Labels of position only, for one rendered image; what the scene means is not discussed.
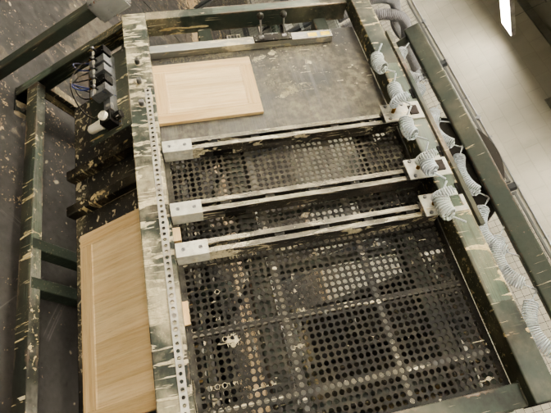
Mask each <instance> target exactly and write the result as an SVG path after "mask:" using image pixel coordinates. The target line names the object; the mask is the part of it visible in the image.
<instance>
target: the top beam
mask: <svg viewBox="0 0 551 413"><path fill-rule="evenodd" d="M345 10H346V12H347V13H348V17H349V19H350V20H351V23H352V25H353V28H354V30H355V32H356V34H357V37H358V39H359V41H360V44H361V45H362V48H363V51H364V52H365V54H366V56H367V60H368V61H369V63H370V66H371V54H372V53H373V52H378V49H379V47H380V44H381V43H383V44H382V46H381V49H380V52H381V53H382V54H383V56H384V60H385V61H386V62H387V63H388V68H387V70H394V71H395V73H397V75H396V79H395V82H399V84H401V87H402V90H403V91H404V92H405V93H406V92H408V93H409V91H408V90H409V89H411V86H410V84H409V83H408V80H407V78H406V76H405V74H404V73H403V70H402V67H401V66H400V64H399V62H398V59H397V57H396V56H395V54H394V51H393V49H392V48H391V46H390V44H389V41H388V39H387V37H386V35H385V32H384V30H383V28H382V26H381V24H380V22H379V20H378V18H377V16H376V14H375V12H374V10H373V8H372V6H371V4H370V1H369V0H347V6H346V9H345ZM371 68H372V66H371ZM372 71H373V73H374V75H375V77H376V80H377V82H378V84H379V86H380V89H381V91H382V93H383V95H384V97H385V100H386V102H387V104H389V103H390V101H391V99H390V97H389V94H388V91H387V85H388V84H389V83H391V82H394V75H395V73H394V72H390V71H386V72H385V73H384V74H381V75H379V74H377V73H376V72H375V71H374V70H373V68H372ZM413 122H414V125H415V126H416V127H417V128H418V130H419V131H418V135H417V136H420V137H423V138H428V140H425V139H421V138H416V139H414V140H410V141H409V140H407V139H406V138H404V136H403V135H402V133H401V132H400V131H401V130H400V129H399V123H398V125H397V126H398V130H399V132H400V134H401V136H402V138H403V141H404V143H405V145H406V147H407V150H408V152H409V154H410V157H411V158H412V159H416V157H417V156H418V155H419V154H420V153H422V152H424V151H425V150H426V144H427V141H429V145H428V148H427V151H428V150H431V149H433V148H434V149H435V150H436V151H437V149H436V146H439V144H438V142H437V140H436V138H435V136H434V134H433V132H432V130H431V128H430V125H429V123H428V121H427V119H426V117H425V118H420V119H414V121H413ZM442 176H443V177H445V178H446V179H443V178H441V177H439V176H434V177H429V178H423V180H422V183H423V186H424V188H425V190H426V193H427V194H429V193H434V192H435V191H436V190H439V189H441V188H443V186H444V183H445V181H446V180H447V181H448V183H447V184H446V187H448V186H449V187H450V185H452V186H453V188H455V187H454V185H453V184H454V183H457V180H456V179H455V177H454V175H453V172H452V174H450V175H442ZM455 216H456V217H457V218H460V219H462V220H466V221H467V222H466V223H465V222H462V221H460V220H457V219H454V218H453V219H451V220H449V221H447V220H443V219H442V218H441V217H440V216H439V215H438V216H437V217H438V219H439V222H440V224H441V227H442V229H443V231H444V234H445V236H446V238H447V240H448V242H449V245H450V247H451V249H452V251H453V254H454V256H455V258H456V260H457V262H458V265H459V267H460V270H461V272H462V274H463V277H464V279H465V280H466V282H467V286H468V288H469V289H470V292H471V295H472V296H473V299H474V301H475V303H476V306H477V308H478V310H479V312H480V315H481V317H482V320H483V321H484V323H485V327H486V328H487V330H488V332H489V335H490V337H491V339H492V342H493V344H494V347H495V349H496V351H497V353H498V355H499V358H500V360H501V362H502V364H503V367H504V369H505V371H506V373H507V375H508V378H509V380H510V382H511V384H512V383H514V382H517V383H518V384H520V386H521V389H522V391H523V393H524V395H525V397H526V400H527V402H528V404H529V405H527V407H525V408H524V409H526V408H529V407H533V406H538V405H542V404H545V403H549V402H551V374H550V372H549V369H548V367H547V365H546V364H545V362H544V359H543V357H542V356H541V353H540V350H539V348H538V347H537V345H536V343H535V340H534V339H533V337H532V335H531V332H530V330H529V329H528V327H527V325H526V322H525V320H524V318H523V316H522V314H521V312H520V310H519V308H518V306H517V304H516V302H515V300H514V298H513V296H512V293H511V291H510V289H509V287H508V285H507V283H506V281H505V279H504V277H503V275H502V273H501V271H500V269H499V266H498V264H497V262H496V260H495V259H494V256H493V254H492V252H491V251H490V248H489V246H488V244H487V242H486V241H485V238H484V235H483V233H482V232H481V230H480V227H479V226H478V224H477V223H476V220H475V218H474V216H473V214H472V213H471V209H470V210H466V211H458V212H455Z"/></svg>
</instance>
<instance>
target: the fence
mask: <svg viewBox="0 0 551 413"><path fill-rule="evenodd" d="M321 31H329V32H330V34H328V35H321V33H320V32H321ZM312 32H316V33H317V36H310V37H308V35H307V33H312ZM291 35H292V39H288V40H280V41H271V42H262V43H254V39H253V37H247V38H238V39H222V40H212V41H204V42H195V43H179V44H170V45H162V46H152V47H149V51H150V57H151V60H152V59H161V58H169V57H185V56H193V55H202V54H210V53H219V52H234V51H242V50H250V49H259V48H274V47H283V46H291V45H299V44H308V43H324V42H331V40H332V36H333V35H332V33H331V31H330V29H324V30H316V31H307V32H298V33H291Z"/></svg>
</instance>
